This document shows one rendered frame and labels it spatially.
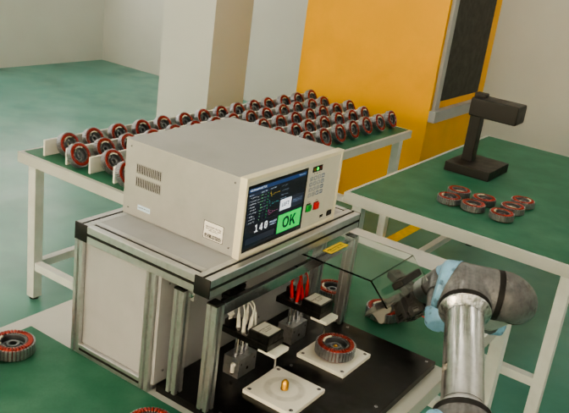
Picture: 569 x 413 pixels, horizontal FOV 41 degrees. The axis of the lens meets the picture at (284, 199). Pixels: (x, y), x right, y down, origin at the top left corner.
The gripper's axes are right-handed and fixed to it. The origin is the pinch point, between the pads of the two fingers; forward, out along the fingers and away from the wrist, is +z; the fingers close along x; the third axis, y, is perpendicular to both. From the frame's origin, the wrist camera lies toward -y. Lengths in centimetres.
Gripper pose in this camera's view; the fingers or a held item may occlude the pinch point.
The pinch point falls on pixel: (382, 311)
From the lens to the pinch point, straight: 248.3
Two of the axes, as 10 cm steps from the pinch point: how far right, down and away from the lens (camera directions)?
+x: 8.4, -0.5, 5.4
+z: -4.6, 4.7, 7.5
